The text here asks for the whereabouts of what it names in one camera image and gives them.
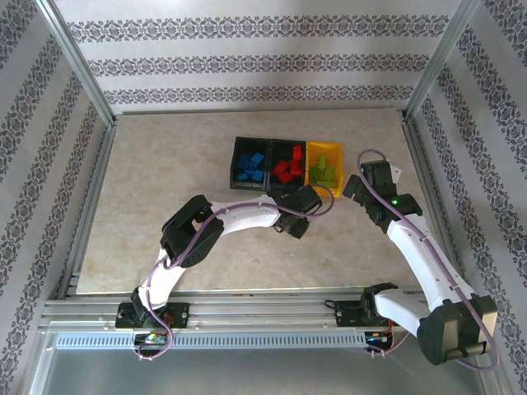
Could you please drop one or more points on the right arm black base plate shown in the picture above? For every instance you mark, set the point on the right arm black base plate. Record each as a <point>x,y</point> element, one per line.
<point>343,314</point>

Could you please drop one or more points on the small circuit board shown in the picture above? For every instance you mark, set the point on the small circuit board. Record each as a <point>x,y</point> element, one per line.
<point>150,338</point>
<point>376,337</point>

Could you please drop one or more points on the metal lower panel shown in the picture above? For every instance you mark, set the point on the metal lower panel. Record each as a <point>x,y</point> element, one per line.
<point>263,370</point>

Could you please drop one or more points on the red lego brick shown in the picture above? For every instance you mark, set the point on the red lego brick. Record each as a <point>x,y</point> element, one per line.
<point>297,152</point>
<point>285,177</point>
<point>295,168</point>
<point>281,168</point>

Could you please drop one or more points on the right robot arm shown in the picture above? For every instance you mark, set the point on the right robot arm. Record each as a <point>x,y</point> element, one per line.
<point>420,255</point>

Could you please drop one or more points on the aluminium mounting rail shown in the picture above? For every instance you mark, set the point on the aluminium mounting rail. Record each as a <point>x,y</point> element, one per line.
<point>255,312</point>

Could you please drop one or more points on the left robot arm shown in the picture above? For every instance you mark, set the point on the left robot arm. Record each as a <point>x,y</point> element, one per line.
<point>243,214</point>

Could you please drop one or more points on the aluminium back rail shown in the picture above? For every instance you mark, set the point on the aluminium back rail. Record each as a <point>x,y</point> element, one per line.
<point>259,110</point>

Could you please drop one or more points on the blue lego brick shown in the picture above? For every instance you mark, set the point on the blue lego brick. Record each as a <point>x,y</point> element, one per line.
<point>243,177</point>
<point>258,157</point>
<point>258,175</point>
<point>250,168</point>
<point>244,160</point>

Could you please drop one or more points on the black plastic bin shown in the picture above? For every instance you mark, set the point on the black plastic bin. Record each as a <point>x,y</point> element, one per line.
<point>280,150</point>
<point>241,146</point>

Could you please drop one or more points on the yellow plastic bin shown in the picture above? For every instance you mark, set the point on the yellow plastic bin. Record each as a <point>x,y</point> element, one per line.
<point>333,150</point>

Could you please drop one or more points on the aluminium frame post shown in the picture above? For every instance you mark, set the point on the aluminium frame post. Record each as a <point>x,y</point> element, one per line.
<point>441,61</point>
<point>77,61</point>

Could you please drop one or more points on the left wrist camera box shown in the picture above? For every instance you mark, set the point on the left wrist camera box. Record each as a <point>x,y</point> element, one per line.
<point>304,197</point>

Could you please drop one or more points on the aluminium side rail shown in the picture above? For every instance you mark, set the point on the aluminium side rail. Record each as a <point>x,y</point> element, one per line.
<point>99,164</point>
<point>424,164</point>

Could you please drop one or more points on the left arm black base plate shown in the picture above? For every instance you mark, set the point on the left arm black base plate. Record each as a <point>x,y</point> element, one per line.
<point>181,314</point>

